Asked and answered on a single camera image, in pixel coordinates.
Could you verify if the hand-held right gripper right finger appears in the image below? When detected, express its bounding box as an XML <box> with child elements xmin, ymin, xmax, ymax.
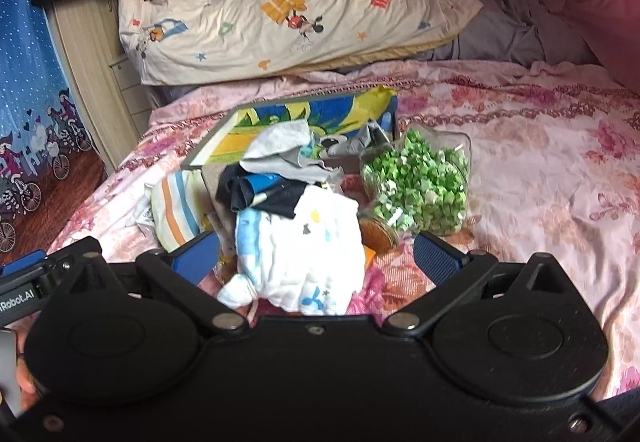
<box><xmin>384</xmin><ymin>231</ymin><xmax>576</xmax><ymax>338</ymax></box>

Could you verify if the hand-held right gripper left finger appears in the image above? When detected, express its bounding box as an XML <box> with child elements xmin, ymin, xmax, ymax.
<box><xmin>62</xmin><ymin>232</ymin><xmax>251</xmax><ymax>339</ymax></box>

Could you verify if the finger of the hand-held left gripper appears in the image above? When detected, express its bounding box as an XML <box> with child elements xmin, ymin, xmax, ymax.
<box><xmin>0</xmin><ymin>250</ymin><xmax>46</xmax><ymax>279</ymax></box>

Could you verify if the striped towel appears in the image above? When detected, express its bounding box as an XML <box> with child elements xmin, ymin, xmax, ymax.
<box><xmin>150</xmin><ymin>169</ymin><xmax>215</xmax><ymax>253</ymax></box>

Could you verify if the white printed baby cloth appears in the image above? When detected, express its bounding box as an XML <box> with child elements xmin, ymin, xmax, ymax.
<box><xmin>217</xmin><ymin>184</ymin><xmax>368</xmax><ymax>318</ymax></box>

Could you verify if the grey box with colourful lining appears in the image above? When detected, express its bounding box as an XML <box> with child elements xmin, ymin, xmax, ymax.
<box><xmin>181</xmin><ymin>87</ymin><xmax>401</xmax><ymax>173</ymax></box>

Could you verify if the person's left hand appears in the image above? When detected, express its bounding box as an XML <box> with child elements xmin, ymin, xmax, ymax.
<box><xmin>16</xmin><ymin>324</ymin><xmax>41</xmax><ymax>415</ymax></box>

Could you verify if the cork jar lid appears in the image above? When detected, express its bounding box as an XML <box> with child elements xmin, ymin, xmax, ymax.
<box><xmin>360</xmin><ymin>216</ymin><xmax>401</xmax><ymax>255</ymax></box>

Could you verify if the white printed packet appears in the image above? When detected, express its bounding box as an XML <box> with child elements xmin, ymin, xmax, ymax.
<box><xmin>127</xmin><ymin>199</ymin><xmax>162</xmax><ymax>232</ymax></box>

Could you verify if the black cloth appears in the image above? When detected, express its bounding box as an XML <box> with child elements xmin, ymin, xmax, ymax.
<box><xmin>216</xmin><ymin>165</ymin><xmax>308</xmax><ymax>218</ymax></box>

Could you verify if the green patterned sock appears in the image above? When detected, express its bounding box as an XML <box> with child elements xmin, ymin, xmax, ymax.
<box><xmin>357</xmin><ymin>129</ymin><xmax>473</xmax><ymax>238</ymax></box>

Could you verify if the grey cloth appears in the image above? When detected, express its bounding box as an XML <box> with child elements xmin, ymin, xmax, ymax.
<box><xmin>345</xmin><ymin>121</ymin><xmax>397</xmax><ymax>159</ymax></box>

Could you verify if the grey white sock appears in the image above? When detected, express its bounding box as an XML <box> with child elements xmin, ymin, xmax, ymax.
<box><xmin>240</xmin><ymin>119</ymin><xmax>346</xmax><ymax>185</ymax></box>

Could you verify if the pink floral bedsheet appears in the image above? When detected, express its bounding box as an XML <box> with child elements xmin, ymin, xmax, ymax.
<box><xmin>47</xmin><ymin>59</ymin><xmax>640</xmax><ymax>403</ymax></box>

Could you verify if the blue printed curtain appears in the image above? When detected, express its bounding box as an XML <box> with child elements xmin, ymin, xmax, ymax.
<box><xmin>0</xmin><ymin>0</ymin><xmax>108</xmax><ymax>255</ymax></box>

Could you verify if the beige wooden cabinet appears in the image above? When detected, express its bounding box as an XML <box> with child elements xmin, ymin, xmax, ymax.
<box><xmin>42</xmin><ymin>0</ymin><xmax>151</xmax><ymax>173</ymax></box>

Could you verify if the grey bedding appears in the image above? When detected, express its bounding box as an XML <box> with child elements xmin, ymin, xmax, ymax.
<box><xmin>425</xmin><ymin>0</ymin><xmax>601</xmax><ymax>68</ymax></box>

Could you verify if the cartoon print pillow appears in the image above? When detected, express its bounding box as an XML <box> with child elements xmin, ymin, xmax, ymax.
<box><xmin>118</xmin><ymin>0</ymin><xmax>483</xmax><ymax>85</ymax></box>

